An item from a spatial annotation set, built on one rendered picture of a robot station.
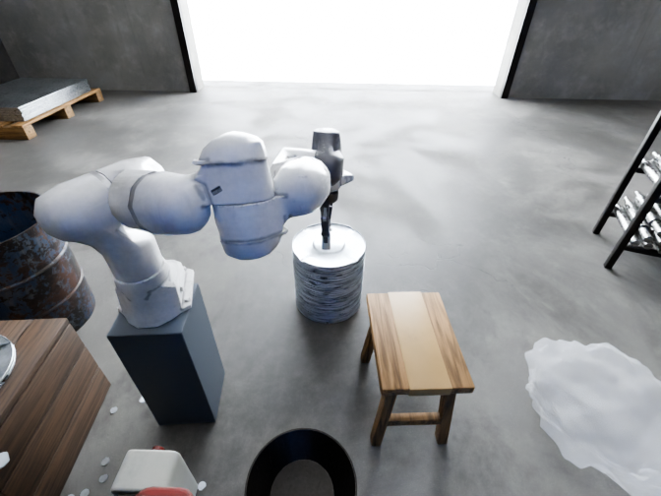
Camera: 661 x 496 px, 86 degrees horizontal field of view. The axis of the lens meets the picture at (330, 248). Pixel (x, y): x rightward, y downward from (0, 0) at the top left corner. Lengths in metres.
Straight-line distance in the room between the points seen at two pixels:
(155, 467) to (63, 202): 0.48
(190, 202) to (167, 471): 0.38
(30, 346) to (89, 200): 0.58
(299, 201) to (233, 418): 0.87
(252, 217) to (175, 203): 0.12
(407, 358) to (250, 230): 0.60
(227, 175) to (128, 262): 0.38
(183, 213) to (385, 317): 0.71
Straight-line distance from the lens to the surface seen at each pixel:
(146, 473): 0.61
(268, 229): 0.61
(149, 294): 0.95
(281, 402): 1.32
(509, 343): 1.61
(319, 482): 1.21
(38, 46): 5.65
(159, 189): 0.61
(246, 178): 0.59
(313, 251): 1.36
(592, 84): 5.43
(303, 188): 0.63
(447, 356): 1.06
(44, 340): 1.27
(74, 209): 0.79
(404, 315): 1.12
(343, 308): 1.46
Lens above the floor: 1.15
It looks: 38 degrees down
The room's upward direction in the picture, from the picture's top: 1 degrees clockwise
